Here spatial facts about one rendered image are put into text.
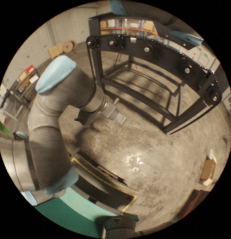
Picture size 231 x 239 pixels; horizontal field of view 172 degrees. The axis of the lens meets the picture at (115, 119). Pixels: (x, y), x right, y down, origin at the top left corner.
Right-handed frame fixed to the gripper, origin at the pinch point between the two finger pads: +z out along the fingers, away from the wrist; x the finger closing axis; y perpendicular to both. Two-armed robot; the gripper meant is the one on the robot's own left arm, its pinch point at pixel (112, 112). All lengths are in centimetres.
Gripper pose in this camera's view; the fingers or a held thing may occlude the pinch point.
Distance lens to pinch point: 39.6
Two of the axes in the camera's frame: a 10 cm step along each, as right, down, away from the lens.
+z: 3.5, 1.8, 9.2
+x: -7.4, -5.5, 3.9
